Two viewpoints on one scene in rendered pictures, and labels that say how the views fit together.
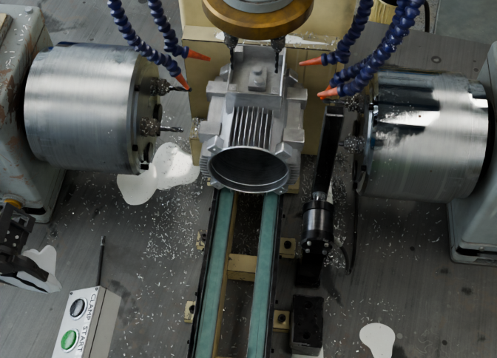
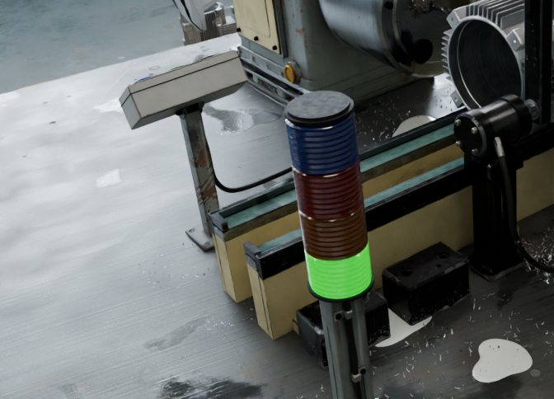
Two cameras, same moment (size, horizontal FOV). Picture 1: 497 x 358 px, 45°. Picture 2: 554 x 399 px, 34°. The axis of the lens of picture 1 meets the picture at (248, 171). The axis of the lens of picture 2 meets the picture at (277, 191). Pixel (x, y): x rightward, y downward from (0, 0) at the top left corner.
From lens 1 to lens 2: 0.96 m
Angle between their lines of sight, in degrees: 48
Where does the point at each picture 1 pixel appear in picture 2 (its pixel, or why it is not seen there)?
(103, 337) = (198, 83)
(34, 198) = (307, 73)
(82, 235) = not seen: hidden behind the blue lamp
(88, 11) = not seen: hidden behind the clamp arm
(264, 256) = (435, 173)
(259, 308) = (374, 201)
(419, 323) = not seen: outside the picture
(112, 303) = (233, 73)
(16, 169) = (300, 16)
